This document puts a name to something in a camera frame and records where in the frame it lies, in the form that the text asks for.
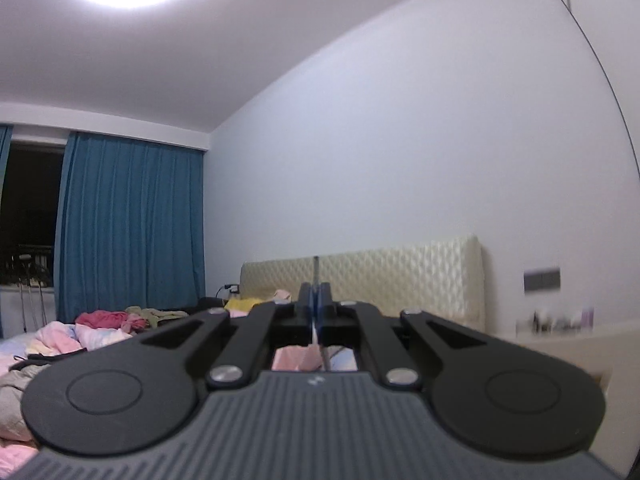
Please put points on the grey wall switch panel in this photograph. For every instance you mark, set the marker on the grey wall switch panel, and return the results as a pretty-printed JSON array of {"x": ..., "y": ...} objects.
[{"x": 542, "y": 280}]

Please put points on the wooden nightstand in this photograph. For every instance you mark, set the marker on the wooden nightstand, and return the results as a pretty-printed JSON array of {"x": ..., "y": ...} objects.
[{"x": 575, "y": 347}]

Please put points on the grey cloth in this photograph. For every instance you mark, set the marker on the grey cloth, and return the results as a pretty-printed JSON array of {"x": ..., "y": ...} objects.
[{"x": 15, "y": 400}]

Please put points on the olive garment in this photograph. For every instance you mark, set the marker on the olive garment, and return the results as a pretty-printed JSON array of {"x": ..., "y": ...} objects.
[{"x": 155, "y": 316}]

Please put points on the small toiletry bottles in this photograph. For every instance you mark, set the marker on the small toiletry bottles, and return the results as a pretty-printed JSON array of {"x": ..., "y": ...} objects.
[{"x": 550, "y": 322}]

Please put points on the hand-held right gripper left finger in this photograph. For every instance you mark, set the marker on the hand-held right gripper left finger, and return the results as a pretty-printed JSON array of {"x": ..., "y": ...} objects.
[{"x": 306, "y": 310}]

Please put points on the yellow garment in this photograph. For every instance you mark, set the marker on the yellow garment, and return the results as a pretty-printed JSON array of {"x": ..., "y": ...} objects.
[{"x": 242, "y": 304}]

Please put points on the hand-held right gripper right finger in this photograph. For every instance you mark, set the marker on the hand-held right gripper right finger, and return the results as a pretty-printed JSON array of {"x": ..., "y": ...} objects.
[{"x": 325, "y": 312}]

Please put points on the bed with lace bedspread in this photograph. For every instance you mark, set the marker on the bed with lace bedspread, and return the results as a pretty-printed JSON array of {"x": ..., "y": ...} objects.
[{"x": 400, "y": 280}]

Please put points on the blue curtain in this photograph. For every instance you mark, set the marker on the blue curtain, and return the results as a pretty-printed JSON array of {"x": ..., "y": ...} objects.
[{"x": 130, "y": 230}]

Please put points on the white shoelace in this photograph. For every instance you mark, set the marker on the white shoelace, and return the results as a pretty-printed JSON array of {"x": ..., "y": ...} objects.
[{"x": 316, "y": 270}]

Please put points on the dark window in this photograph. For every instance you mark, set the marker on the dark window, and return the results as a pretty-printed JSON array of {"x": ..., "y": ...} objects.
[{"x": 30, "y": 200}]

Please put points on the white wardrobe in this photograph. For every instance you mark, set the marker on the white wardrobe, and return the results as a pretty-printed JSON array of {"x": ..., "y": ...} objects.
[{"x": 625, "y": 35}]

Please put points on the red garment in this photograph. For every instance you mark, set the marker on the red garment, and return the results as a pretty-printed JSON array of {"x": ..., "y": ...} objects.
[{"x": 100, "y": 319}]

